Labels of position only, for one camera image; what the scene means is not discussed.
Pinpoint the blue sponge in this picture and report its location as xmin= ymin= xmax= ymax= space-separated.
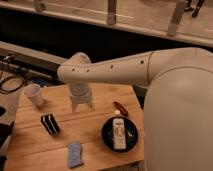
xmin=68 ymin=141 xmax=83 ymax=169

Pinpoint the red brown handled tool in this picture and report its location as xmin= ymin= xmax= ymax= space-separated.
xmin=113 ymin=101 xmax=129 ymax=117

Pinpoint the black white striped eraser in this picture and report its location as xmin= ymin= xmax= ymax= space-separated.
xmin=41 ymin=114 xmax=60 ymax=135

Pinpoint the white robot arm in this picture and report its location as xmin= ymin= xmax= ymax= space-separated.
xmin=57 ymin=47 xmax=213 ymax=171

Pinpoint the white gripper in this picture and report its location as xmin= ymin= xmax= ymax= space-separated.
xmin=68 ymin=83 xmax=94 ymax=112

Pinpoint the white bottle in bowl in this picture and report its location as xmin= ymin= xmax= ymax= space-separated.
xmin=113 ymin=118 xmax=126 ymax=150

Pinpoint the black coiled cable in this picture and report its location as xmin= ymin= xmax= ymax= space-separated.
xmin=0 ymin=75 xmax=28 ymax=95

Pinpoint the wooden table board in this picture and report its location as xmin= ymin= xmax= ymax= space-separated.
xmin=4 ymin=84 xmax=144 ymax=171

